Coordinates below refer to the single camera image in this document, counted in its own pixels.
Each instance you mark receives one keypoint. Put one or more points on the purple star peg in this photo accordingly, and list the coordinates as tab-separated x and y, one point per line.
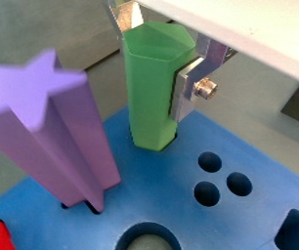
51	130

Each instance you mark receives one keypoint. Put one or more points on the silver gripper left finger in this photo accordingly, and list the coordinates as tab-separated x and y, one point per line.
126	15

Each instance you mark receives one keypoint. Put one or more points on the blue shape board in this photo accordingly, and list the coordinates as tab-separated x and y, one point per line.
209	194

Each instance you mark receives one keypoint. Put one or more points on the green hexagon peg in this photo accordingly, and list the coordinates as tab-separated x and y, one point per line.
158	48

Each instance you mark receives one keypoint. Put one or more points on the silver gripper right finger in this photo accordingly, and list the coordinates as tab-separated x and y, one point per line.
193	83

